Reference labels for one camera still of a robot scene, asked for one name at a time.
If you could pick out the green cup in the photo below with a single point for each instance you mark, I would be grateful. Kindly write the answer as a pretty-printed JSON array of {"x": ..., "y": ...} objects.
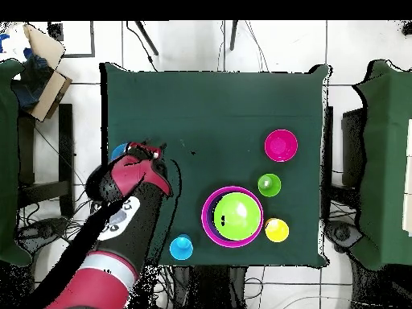
[{"x": 273, "y": 190}]

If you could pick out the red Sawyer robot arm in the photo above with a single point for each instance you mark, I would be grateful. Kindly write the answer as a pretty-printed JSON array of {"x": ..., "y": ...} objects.
[{"x": 128, "y": 180}]

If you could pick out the small pink bowl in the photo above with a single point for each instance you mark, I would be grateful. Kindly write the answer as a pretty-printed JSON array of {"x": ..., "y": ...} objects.
[{"x": 281, "y": 145}]

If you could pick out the large pink bowl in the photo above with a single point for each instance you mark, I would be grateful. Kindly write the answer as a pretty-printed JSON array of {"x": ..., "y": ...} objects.
[{"x": 204, "y": 215}]

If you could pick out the blue cup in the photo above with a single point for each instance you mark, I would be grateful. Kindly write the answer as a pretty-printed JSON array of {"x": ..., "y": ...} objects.
[{"x": 182, "y": 248}]

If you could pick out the purple bowl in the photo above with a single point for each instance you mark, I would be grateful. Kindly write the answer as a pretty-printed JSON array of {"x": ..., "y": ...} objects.
[{"x": 209, "y": 212}]

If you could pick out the yellow cup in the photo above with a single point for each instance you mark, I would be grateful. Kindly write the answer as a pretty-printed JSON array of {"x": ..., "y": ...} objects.
[{"x": 277, "y": 231}]

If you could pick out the dark green tablecloth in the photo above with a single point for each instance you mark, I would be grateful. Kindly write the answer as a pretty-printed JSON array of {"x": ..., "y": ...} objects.
[{"x": 209, "y": 96}]

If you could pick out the cardboard box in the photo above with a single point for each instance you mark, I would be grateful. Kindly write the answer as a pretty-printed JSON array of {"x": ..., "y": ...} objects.
[{"x": 45, "y": 45}]

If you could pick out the black tripod leg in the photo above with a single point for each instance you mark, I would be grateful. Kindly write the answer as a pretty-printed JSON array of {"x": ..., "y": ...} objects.
[
  {"x": 146, "y": 38},
  {"x": 233, "y": 35}
]

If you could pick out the black chair frame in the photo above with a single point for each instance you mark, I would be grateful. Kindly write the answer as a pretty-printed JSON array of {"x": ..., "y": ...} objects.
[
  {"x": 66, "y": 145},
  {"x": 328, "y": 145}
]

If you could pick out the dark blue bag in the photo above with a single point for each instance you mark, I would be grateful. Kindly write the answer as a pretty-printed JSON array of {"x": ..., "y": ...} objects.
[{"x": 32, "y": 83}]

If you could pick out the small translucent blue bowl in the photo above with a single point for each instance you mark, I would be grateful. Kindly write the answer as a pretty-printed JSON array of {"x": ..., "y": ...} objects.
[{"x": 118, "y": 150}]

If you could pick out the grey pedestal foot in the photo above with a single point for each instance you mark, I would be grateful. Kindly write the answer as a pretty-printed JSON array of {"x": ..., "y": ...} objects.
[
  {"x": 45, "y": 227},
  {"x": 342, "y": 233}
]

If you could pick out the black square frame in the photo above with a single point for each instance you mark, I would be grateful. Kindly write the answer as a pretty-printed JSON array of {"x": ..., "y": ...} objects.
[{"x": 93, "y": 38}]

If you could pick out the green cloth side table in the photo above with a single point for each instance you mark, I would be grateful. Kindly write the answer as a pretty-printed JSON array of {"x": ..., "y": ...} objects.
[
  {"x": 386, "y": 161},
  {"x": 8, "y": 161}
]

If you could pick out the green bowl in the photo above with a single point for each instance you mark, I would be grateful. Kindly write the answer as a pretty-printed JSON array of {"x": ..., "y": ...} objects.
[{"x": 236, "y": 215}]

